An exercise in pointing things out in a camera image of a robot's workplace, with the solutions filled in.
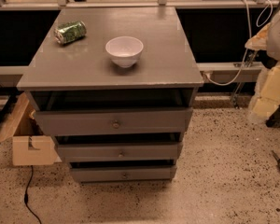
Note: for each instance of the grey bottom drawer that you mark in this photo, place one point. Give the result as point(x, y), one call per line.
point(123, 174)

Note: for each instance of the grey drawer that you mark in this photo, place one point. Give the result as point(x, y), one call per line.
point(123, 174)
point(120, 152)
point(116, 121)

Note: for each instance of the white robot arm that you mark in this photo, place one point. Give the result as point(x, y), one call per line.
point(267, 91)

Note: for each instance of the grey drawer cabinet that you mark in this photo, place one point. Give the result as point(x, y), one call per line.
point(118, 102)

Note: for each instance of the grey top drawer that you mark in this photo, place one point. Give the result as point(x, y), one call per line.
point(116, 121)

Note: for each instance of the grey middle drawer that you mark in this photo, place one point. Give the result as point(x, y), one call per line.
point(120, 152)

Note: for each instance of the white bowl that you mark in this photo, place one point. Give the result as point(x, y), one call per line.
point(124, 51)

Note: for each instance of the green soda can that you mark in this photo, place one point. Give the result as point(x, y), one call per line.
point(69, 32)

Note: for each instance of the wooden box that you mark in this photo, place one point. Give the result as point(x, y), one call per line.
point(29, 146)

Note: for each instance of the slanted metal rod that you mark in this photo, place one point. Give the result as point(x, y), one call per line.
point(268, 39)

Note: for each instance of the grey metal rail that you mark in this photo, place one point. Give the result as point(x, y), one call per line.
point(230, 72)

